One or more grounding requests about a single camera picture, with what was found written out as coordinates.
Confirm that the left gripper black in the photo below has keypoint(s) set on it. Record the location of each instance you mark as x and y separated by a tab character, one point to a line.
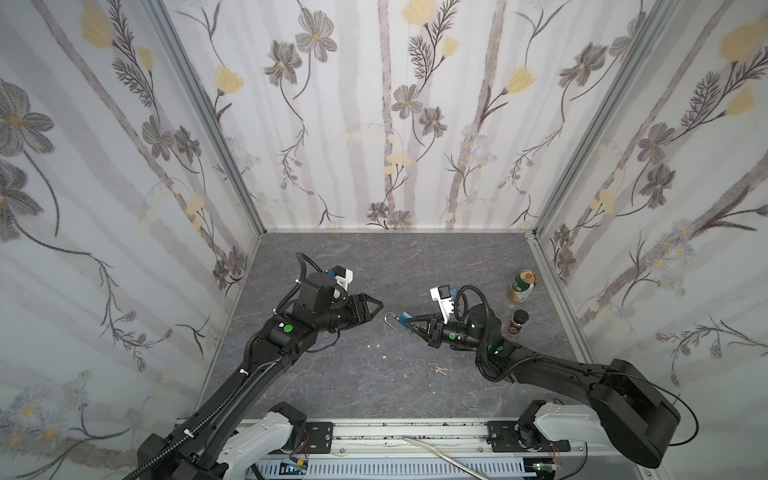
350	309

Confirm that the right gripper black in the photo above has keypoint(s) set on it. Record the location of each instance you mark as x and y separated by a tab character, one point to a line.
435	330

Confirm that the blue padlock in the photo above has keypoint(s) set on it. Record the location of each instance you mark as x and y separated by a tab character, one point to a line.
404	319

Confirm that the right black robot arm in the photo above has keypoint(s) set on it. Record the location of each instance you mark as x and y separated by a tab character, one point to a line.
613	405

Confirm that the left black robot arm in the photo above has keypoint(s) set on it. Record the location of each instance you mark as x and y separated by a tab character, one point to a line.
210	444

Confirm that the small dark spice bottle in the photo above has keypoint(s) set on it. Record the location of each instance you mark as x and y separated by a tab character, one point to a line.
519	319

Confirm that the green beer can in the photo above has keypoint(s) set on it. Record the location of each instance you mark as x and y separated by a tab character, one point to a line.
522	286

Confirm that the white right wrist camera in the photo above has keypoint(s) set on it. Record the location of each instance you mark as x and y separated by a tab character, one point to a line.
444	296

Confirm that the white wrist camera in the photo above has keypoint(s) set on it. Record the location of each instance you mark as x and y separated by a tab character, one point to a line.
444	296
342	275

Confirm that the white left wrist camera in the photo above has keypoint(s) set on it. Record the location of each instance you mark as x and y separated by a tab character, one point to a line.
342	275

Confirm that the white slotted cable duct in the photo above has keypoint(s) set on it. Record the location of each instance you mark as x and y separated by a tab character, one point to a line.
396	468

